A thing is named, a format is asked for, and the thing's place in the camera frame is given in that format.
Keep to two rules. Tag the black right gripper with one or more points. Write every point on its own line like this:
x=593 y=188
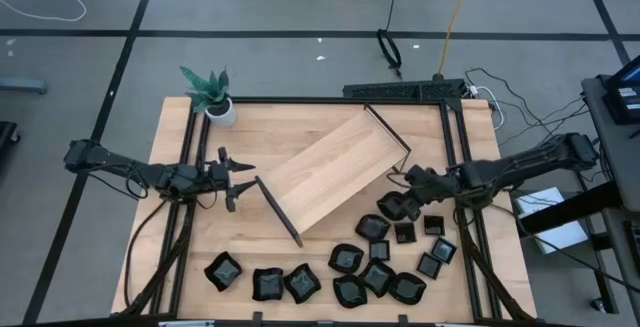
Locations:
x=430 y=186

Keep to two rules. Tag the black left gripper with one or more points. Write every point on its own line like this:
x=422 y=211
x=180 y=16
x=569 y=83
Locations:
x=219 y=177

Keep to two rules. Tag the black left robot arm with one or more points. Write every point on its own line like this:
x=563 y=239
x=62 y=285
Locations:
x=115 y=159

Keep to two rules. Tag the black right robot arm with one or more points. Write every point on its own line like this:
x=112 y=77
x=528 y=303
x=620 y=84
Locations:
x=525 y=164

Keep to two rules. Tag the green plant in white pot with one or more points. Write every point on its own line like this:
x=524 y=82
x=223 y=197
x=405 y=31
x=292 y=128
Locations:
x=222 y=114

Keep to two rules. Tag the wooden shelf with black legs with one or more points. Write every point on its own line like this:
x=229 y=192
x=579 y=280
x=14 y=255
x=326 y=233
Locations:
x=335 y=167

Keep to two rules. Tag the black table clamp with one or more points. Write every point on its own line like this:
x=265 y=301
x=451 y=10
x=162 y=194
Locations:
x=257 y=318
x=403 y=319

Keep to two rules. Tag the white paper sheet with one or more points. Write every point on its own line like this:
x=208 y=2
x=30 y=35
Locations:
x=567 y=239

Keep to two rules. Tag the gray side table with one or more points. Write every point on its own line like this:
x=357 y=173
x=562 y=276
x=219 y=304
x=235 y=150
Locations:
x=620 y=167

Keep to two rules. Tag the gray furniture foot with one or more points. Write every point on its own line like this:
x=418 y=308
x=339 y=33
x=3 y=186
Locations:
x=22 y=85

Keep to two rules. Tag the black caster base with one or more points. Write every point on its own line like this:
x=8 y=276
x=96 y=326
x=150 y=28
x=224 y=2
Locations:
x=7 y=134

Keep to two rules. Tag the black device with screen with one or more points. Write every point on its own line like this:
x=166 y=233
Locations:
x=625 y=99

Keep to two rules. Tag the black aluminium table frame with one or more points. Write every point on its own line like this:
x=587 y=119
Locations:
x=325 y=100

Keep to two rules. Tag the black side table frame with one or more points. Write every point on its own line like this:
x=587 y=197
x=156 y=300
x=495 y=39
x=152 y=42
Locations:
x=565 y=212

